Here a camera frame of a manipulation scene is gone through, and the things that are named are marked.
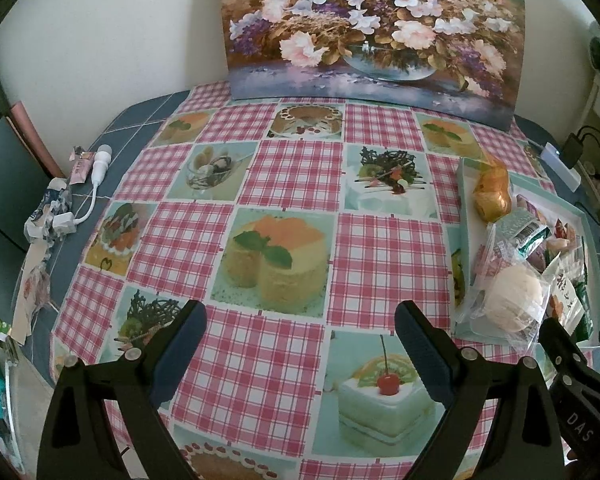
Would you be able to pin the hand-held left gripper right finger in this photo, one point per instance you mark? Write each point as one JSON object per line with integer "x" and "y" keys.
{"x": 422, "y": 360}

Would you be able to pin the pale green tray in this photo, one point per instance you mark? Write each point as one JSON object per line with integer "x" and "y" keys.
{"x": 465, "y": 200}

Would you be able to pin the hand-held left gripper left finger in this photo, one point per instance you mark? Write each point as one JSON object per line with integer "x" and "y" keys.
{"x": 180, "y": 360}

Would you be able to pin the checked printed tablecloth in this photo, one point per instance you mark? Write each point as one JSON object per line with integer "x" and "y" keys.
{"x": 290, "y": 195}

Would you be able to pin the pale green snack packet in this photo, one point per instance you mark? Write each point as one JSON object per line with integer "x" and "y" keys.
{"x": 520, "y": 227}

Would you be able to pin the white power strip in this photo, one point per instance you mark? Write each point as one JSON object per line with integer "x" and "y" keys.
{"x": 560, "y": 167}

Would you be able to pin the white paper bag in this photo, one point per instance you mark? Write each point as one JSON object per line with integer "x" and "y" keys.
{"x": 30, "y": 290}

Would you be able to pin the green round object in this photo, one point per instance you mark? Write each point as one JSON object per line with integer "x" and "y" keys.
{"x": 596, "y": 52}

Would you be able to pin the orange snack packet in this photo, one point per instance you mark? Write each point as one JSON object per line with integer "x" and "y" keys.
{"x": 495, "y": 192}

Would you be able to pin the flower painting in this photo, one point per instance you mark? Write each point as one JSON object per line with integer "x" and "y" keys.
{"x": 370, "y": 30}

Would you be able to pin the crumpled blue white wrapper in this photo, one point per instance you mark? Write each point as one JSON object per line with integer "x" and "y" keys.
{"x": 47, "y": 210}

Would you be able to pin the black power adapter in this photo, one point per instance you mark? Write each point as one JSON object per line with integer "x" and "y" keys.
{"x": 575, "y": 150}

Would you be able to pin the small pink sachet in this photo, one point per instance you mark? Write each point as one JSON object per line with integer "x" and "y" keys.
{"x": 81, "y": 167}

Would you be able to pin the clear-wrapped white bun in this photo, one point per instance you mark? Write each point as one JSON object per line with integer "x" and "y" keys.
{"x": 512, "y": 295}

